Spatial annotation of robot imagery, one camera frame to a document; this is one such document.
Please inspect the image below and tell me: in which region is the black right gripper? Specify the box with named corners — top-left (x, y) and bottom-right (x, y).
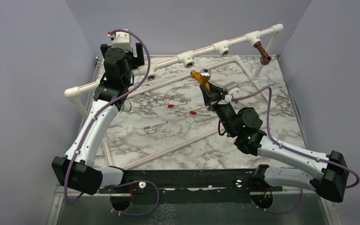
top-left (201, 82), bottom-right (238, 137)

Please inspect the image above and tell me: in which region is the orange water faucet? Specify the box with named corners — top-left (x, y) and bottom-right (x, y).
top-left (190, 68), bottom-right (211, 91)

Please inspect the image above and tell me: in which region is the white PVC pipe frame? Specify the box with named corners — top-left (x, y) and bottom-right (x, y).
top-left (64, 23), bottom-right (284, 170)

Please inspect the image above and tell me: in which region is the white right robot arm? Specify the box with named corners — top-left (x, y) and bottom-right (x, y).
top-left (199, 82), bottom-right (351, 203)

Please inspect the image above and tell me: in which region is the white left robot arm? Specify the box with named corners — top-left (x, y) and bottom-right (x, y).
top-left (52, 43), bottom-right (144, 195)

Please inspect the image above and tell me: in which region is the brown water faucet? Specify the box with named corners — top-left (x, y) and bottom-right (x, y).
top-left (254, 41), bottom-right (272, 66)

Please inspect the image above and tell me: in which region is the red capped white stick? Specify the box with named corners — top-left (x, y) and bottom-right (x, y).
top-left (167, 102), bottom-right (187, 108)

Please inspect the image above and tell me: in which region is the purple capped white stick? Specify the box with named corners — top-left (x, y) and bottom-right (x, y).
top-left (143, 121), bottom-right (167, 130)

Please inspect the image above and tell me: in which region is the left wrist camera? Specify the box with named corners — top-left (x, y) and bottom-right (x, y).
top-left (108, 31), bottom-right (132, 52)

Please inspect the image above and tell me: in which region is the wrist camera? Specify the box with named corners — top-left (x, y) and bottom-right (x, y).
top-left (223, 82), bottom-right (241, 103)
top-left (108, 31), bottom-right (132, 52)

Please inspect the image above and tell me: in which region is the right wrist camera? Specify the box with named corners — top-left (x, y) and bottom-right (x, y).
top-left (223, 82), bottom-right (241, 103)

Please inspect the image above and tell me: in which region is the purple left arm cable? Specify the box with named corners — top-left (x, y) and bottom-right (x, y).
top-left (63, 29), bottom-right (151, 206)

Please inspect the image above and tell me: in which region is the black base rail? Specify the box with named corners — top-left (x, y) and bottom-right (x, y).
top-left (98, 168), bottom-right (282, 204)

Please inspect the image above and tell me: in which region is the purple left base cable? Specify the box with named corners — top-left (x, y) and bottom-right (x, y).
top-left (109, 180), bottom-right (161, 218)

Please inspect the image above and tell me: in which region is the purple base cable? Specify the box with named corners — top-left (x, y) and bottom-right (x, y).
top-left (250, 181), bottom-right (302, 215)
top-left (109, 180), bottom-right (161, 218)

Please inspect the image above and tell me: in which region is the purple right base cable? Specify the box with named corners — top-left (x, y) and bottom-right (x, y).
top-left (250, 181), bottom-right (302, 215)

